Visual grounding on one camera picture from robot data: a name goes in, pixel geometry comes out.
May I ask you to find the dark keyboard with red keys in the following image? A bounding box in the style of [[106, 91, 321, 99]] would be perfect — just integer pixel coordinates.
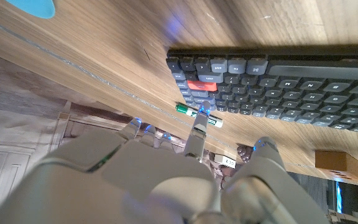
[[165, 46, 358, 135]]

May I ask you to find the white power strip box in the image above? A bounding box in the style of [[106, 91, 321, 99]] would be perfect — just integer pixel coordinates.
[[213, 154, 237, 169]]

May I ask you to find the small cardboard box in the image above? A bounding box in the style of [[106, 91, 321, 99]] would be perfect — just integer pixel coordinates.
[[314, 150, 358, 183]]

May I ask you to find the green and white marker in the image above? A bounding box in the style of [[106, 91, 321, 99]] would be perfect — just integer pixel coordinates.
[[175, 103, 224, 129]]

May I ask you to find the blue round disc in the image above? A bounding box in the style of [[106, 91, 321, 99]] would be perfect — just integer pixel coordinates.
[[5, 0, 56, 19]]

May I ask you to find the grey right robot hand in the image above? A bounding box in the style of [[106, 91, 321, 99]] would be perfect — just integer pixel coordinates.
[[0, 101, 329, 224]]

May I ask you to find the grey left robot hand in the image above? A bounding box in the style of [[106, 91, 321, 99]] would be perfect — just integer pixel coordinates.
[[236, 144, 255, 163]]

